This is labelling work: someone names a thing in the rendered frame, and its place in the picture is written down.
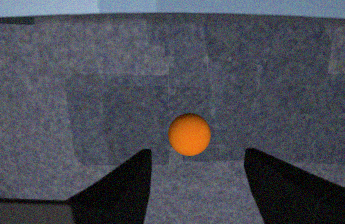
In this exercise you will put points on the orange ball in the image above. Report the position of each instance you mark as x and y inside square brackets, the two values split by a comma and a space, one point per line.
[189, 134]

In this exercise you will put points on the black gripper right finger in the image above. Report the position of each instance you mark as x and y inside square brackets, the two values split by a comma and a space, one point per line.
[286, 194]

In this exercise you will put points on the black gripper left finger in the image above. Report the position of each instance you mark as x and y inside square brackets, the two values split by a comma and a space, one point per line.
[121, 197]

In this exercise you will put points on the clear l-shaped low wall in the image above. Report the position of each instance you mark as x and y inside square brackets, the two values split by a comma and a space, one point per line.
[91, 18]

